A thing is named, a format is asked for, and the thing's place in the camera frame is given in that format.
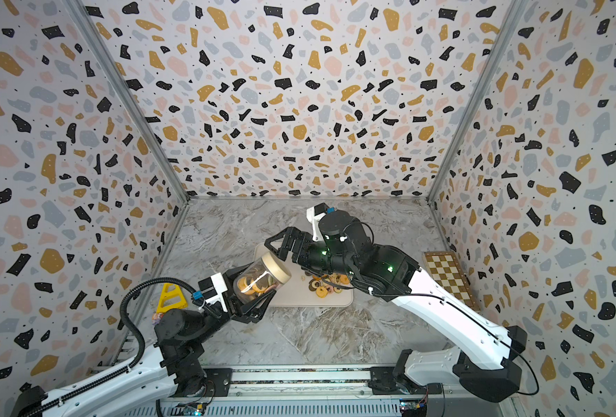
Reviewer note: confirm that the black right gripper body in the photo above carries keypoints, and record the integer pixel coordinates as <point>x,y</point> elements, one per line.
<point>316,255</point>

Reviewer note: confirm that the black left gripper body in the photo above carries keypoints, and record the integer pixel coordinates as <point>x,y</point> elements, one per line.
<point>232,304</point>

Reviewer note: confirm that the yellow flower cookie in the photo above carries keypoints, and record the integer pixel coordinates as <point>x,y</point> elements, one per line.
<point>322,292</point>

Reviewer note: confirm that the jar with beige lid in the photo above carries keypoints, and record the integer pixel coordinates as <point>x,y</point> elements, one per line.
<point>265,274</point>

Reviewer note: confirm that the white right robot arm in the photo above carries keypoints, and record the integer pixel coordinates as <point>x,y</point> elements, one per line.
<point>483,357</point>

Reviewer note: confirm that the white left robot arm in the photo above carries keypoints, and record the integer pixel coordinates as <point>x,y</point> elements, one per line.
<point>169,366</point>

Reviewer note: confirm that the beige plastic tray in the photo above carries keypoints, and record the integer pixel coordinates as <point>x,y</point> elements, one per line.
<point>300,291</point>

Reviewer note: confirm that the yellow plastic triangle toy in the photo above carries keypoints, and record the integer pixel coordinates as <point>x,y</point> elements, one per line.
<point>171,297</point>

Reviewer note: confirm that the small colourful wrapped toy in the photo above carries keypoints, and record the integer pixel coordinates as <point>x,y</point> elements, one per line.
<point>156,318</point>

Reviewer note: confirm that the wooden chessboard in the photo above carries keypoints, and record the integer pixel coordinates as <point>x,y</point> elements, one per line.
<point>445,269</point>

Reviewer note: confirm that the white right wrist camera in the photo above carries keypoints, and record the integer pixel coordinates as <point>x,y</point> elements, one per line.
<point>314,215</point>

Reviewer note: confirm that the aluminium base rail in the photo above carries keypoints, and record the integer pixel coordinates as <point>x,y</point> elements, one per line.
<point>339,390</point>

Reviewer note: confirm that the metal corner post left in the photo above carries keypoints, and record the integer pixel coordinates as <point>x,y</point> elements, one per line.
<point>84,24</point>

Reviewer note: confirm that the metal corner post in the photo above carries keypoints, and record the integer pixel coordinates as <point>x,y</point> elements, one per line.
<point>84,24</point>
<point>510,21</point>

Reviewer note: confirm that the metal corner post right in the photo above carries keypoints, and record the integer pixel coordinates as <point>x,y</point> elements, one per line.
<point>510,21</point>

